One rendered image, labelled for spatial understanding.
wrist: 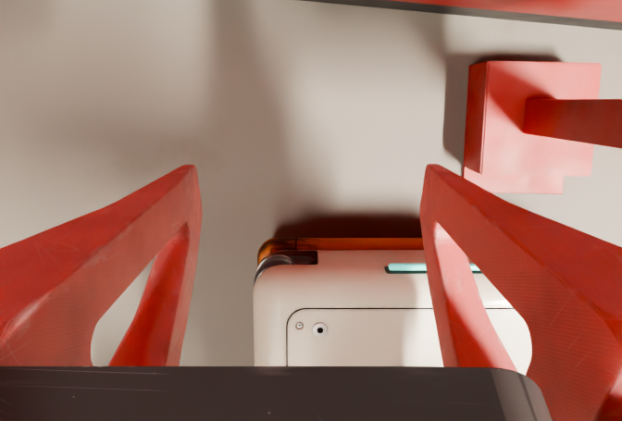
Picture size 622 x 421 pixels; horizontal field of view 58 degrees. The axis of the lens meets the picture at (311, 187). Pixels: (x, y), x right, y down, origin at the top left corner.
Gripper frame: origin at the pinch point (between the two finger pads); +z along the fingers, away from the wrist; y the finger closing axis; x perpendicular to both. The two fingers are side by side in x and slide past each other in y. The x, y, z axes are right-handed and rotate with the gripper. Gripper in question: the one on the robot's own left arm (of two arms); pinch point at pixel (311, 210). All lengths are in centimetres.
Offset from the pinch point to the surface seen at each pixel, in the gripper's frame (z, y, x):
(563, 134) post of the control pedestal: 63, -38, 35
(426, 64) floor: 93, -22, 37
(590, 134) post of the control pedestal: 55, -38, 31
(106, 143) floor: 86, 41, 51
